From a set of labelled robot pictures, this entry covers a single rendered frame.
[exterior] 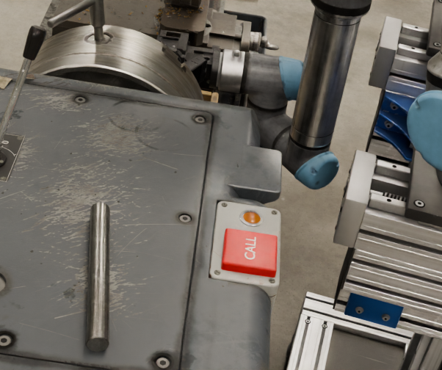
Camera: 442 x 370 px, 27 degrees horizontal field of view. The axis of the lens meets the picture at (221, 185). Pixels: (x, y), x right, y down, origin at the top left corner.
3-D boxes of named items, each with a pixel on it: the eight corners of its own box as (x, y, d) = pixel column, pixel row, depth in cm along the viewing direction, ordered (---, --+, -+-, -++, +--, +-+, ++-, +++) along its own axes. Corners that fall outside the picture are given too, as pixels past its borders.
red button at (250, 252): (273, 283, 101) (277, 270, 100) (219, 275, 101) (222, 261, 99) (274, 247, 106) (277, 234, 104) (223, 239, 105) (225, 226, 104)
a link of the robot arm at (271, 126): (266, 172, 170) (274, 124, 163) (230, 139, 177) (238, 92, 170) (299, 160, 174) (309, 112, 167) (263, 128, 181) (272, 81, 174)
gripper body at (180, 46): (154, 63, 173) (217, 72, 173) (147, 88, 166) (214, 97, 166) (157, 27, 168) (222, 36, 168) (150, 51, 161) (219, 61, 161)
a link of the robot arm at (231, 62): (238, 100, 166) (244, 62, 161) (213, 98, 166) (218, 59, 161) (240, 78, 172) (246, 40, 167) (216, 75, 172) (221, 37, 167)
